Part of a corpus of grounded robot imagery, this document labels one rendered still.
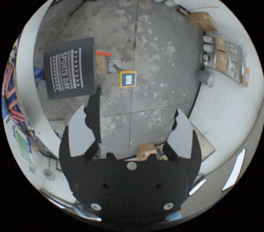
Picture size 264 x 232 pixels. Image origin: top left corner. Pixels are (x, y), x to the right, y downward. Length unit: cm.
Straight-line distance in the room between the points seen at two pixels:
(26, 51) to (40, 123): 11
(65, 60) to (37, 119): 60
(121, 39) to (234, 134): 392
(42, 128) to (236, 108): 324
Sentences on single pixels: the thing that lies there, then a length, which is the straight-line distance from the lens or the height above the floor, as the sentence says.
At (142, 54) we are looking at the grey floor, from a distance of 173.
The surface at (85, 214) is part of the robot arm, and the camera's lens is 57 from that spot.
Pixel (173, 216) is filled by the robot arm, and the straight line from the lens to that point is 27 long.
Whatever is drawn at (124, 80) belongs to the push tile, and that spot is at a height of 97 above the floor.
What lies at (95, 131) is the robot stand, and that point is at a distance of 79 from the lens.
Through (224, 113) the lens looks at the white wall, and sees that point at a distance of 320.
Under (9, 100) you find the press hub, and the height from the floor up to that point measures 117.
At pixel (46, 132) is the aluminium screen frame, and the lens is 17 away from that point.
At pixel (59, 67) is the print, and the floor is 95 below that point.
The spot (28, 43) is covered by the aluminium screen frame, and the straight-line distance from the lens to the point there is 15.
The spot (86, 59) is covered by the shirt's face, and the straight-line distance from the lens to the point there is 66.
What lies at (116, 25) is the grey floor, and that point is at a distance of 171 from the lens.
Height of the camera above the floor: 159
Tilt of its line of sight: 55 degrees down
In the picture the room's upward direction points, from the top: 147 degrees clockwise
